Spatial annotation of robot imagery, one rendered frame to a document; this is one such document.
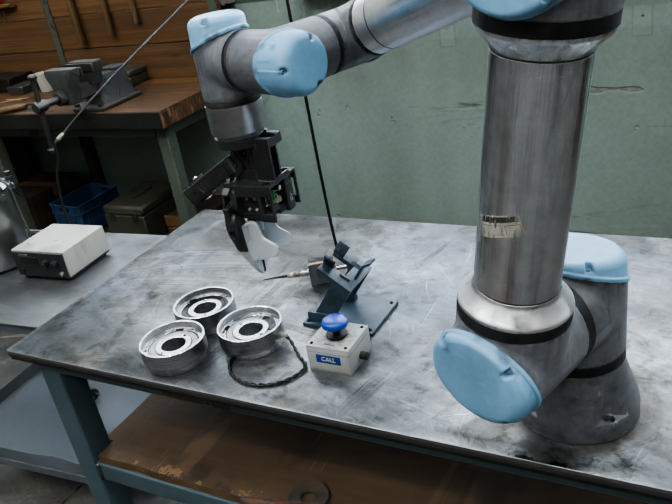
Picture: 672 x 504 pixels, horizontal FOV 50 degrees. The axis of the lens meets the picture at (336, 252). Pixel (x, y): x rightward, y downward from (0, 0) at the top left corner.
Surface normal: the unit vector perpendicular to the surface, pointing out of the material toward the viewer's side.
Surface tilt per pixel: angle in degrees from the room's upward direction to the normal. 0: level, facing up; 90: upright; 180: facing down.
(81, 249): 90
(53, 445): 0
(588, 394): 73
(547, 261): 98
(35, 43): 90
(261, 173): 90
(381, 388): 0
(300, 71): 90
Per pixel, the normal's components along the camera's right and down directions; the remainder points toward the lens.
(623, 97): -0.45, 0.46
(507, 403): -0.69, 0.52
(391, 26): -0.51, 0.73
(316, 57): 0.69, 0.22
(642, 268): -0.15, -0.88
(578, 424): -0.30, 0.18
